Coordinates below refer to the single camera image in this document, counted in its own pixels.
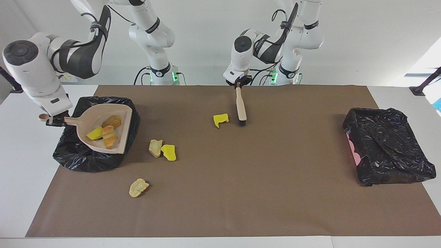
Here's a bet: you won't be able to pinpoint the beige plastic dustpan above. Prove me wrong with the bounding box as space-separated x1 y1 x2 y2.
39 104 133 154

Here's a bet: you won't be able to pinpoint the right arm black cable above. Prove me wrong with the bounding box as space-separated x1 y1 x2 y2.
52 5 138 74

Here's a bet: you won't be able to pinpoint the black base power cable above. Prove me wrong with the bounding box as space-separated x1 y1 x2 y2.
250 67 276 85
134 67 152 85

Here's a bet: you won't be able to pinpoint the white wall socket box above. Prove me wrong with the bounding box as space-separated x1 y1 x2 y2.
57 72 80 83

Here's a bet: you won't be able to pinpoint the bin lined with black bag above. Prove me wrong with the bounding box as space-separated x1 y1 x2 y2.
53 96 141 173

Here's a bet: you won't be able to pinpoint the black camera stand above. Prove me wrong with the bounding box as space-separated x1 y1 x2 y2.
409 67 441 96
0 66 28 93

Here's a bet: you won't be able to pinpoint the tan croissant piece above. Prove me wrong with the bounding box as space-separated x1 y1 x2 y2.
129 178 150 198

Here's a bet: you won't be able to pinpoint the brown table mat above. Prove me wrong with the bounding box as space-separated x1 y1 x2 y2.
26 85 441 237

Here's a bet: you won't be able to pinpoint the small yellow sponge wedge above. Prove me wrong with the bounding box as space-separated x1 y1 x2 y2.
86 126 103 141

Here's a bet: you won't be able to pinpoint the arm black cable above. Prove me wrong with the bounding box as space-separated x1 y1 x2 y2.
250 9 293 85
52 5 138 74

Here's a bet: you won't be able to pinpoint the yellow sponge piece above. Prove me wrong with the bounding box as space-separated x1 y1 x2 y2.
161 144 177 162

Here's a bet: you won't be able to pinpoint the beige foam chunk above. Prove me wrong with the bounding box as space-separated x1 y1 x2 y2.
148 139 163 158

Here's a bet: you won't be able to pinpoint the pale flaky pastry piece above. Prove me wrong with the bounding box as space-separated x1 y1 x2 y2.
101 125 119 149

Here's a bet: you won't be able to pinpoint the brown bread roll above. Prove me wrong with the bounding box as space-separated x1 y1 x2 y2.
102 115 122 129

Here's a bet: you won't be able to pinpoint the pink bin with black bag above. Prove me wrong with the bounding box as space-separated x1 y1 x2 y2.
343 107 437 186

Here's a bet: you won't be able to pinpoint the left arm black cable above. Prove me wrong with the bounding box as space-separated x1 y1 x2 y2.
250 9 293 85

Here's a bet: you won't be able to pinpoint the yellow sponge with green back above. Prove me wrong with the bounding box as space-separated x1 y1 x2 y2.
213 113 229 128

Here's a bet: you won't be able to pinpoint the beige hand brush black bristles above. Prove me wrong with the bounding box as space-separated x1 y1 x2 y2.
235 87 247 126

